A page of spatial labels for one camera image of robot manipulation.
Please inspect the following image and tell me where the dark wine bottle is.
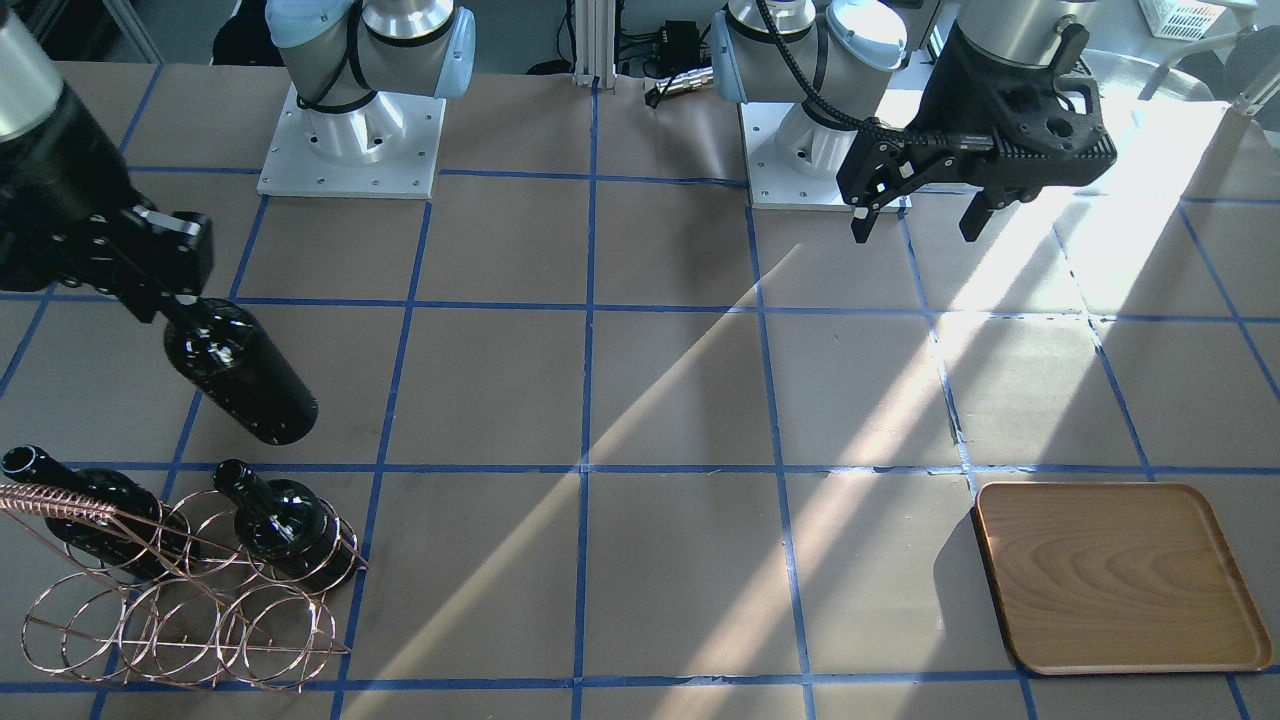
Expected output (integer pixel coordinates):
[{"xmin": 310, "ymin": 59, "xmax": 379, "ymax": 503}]
[
  {"xmin": 3, "ymin": 445, "xmax": 198, "ymax": 582},
  {"xmin": 163, "ymin": 299, "xmax": 317, "ymax": 446},
  {"xmin": 212, "ymin": 459, "xmax": 358, "ymax": 594}
]

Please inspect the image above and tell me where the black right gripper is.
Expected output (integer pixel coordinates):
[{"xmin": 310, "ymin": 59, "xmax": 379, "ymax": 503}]
[{"xmin": 3, "ymin": 87, "xmax": 214, "ymax": 323}]

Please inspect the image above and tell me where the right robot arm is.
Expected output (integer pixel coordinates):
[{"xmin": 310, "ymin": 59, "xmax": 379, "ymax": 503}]
[{"xmin": 1, "ymin": 1, "xmax": 476, "ymax": 323}]

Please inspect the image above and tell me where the aluminium frame post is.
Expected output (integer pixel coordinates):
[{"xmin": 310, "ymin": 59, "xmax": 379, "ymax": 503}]
[{"xmin": 571, "ymin": 0, "xmax": 620, "ymax": 92}]

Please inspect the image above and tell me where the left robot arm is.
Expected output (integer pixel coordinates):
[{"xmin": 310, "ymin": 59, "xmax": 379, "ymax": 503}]
[{"xmin": 710, "ymin": 1, "xmax": 1117, "ymax": 243}]

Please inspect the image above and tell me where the copper wire bottle basket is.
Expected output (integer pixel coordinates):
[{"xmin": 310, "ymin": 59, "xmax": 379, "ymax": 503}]
[{"xmin": 3, "ymin": 484, "xmax": 349, "ymax": 692}]

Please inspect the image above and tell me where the white plastic basket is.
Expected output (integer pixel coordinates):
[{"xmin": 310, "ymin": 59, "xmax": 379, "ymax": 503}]
[{"xmin": 1137, "ymin": 0, "xmax": 1226, "ymax": 42}]

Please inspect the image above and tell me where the wooden tray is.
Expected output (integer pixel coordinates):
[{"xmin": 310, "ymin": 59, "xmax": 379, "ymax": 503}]
[{"xmin": 972, "ymin": 482, "xmax": 1275, "ymax": 676}]

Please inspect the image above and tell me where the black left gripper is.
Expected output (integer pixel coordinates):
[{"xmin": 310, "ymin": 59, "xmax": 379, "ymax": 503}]
[{"xmin": 836, "ymin": 20, "xmax": 1117, "ymax": 245}]

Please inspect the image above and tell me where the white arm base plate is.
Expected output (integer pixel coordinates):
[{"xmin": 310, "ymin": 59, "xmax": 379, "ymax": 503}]
[
  {"xmin": 257, "ymin": 88, "xmax": 447, "ymax": 200},
  {"xmin": 739, "ymin": 102, "xmax": 858, "ymax": 211}
]

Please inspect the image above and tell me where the black cable bundle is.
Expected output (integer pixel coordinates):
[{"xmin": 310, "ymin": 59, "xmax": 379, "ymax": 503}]
[{"xmin": 614, "ymin": 20, "xmax": 716, "ymax": 109}]

